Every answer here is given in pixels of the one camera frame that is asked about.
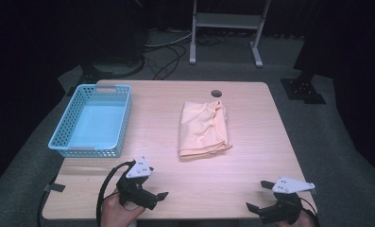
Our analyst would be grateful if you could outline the person's left hand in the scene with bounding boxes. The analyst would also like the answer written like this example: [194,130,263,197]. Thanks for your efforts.
[99,188,145,227]

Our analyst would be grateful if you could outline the dark round stand base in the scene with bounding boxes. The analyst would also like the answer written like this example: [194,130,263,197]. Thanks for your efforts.
[80,56,145,83]

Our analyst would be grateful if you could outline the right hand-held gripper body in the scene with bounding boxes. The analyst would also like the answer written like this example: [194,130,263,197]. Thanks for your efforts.
[258,176,315,225]

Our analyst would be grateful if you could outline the black square base plate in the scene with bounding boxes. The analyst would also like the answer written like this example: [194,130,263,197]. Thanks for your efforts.
[281,78,327,105]

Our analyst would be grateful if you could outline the person's right hand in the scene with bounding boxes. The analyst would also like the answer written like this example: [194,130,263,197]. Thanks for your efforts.
[275,210,317,227]

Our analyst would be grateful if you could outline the black floor cables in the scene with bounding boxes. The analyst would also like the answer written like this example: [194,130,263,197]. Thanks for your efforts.
[144,44,188,81]

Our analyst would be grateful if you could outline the black cable at table edge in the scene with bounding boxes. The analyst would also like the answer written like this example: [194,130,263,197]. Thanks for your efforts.
[38,176,59,227]

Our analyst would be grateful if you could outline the white floor cable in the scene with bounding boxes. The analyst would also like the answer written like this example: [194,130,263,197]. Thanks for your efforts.
[144,31,193,49]

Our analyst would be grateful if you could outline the pale yellow t-shirt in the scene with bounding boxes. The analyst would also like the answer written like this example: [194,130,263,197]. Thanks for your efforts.
[178,99,232,159]

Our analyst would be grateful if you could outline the white metal stand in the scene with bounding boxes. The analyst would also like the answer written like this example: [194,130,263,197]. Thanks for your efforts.
[189,0,272,68]

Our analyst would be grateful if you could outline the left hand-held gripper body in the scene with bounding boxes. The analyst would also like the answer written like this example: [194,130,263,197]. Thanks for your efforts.
[116,155,160,211]

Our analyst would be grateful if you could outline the light blue plastic basket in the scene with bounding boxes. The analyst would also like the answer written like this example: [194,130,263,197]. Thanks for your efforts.
[47,83,132,159]

